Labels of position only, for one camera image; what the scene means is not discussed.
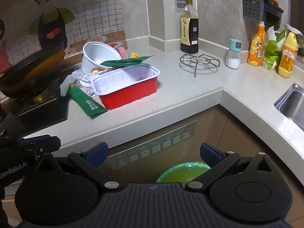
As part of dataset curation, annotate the pink sponge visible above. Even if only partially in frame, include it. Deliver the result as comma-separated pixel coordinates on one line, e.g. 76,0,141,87
114,46,127,59

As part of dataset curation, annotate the orange detergent bottle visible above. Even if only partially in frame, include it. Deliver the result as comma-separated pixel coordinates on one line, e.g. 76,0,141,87
247,21,266,66

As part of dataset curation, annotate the cabinet vent grille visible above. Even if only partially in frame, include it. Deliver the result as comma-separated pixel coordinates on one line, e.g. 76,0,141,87
112,121,197,171

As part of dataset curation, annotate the grey dish cloth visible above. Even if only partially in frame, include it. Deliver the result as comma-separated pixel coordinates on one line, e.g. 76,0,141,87
285,24,304,57

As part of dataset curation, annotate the black gas stove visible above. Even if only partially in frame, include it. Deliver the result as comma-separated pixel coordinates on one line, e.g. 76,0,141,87
0,71,72,138

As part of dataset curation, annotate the grey perforated wall rack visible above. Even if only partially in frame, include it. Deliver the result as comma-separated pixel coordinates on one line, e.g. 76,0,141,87
242,0,284,28

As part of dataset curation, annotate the salt shaker teal lid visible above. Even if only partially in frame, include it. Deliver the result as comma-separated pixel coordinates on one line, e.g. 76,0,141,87
225,39,242,70

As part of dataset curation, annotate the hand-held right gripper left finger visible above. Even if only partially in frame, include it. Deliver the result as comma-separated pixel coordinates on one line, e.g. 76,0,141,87
36,142,121,192

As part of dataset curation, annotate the wooden kitchen cabinet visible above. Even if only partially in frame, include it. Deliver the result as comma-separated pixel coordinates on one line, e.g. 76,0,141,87
0,104,304,228

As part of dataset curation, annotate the white plastic bag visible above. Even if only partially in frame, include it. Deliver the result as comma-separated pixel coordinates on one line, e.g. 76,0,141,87
60,69,100,98

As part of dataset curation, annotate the red rectangular food container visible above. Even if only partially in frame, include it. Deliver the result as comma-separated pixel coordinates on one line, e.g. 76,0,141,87
91,64,160,110

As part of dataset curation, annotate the metal steaming rack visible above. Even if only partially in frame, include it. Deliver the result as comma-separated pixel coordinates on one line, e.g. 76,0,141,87
180,53,221,78

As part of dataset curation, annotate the long green wrapper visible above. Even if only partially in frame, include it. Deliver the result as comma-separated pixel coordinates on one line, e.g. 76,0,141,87
100,55,154,67

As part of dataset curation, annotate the green packet white print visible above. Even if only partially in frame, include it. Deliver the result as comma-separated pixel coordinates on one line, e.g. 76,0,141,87
67,85,108,119

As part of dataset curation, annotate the green trash bin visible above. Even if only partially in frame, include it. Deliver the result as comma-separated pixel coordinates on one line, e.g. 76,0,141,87
155,162,211,184

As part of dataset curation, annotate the yellow bottle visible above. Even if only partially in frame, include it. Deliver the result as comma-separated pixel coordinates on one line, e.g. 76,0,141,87
278,32,299,79

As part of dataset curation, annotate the steel sink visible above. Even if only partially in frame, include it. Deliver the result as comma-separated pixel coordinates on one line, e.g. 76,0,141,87
274,83,304,132

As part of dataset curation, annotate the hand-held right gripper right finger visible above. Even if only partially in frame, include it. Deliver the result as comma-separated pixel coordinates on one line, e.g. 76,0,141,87
185,142,273,192

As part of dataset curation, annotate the dark soy sauce bottle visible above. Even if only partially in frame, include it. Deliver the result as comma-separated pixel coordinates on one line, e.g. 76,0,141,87
180,0,199,54

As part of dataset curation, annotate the white bowl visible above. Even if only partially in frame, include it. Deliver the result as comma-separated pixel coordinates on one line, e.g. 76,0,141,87
81,41,123,73

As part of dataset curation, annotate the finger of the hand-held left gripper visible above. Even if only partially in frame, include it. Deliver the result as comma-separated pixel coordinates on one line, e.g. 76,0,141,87
15,134,61,154

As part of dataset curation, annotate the black wok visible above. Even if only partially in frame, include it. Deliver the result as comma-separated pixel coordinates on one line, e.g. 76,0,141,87
0,41,65,99

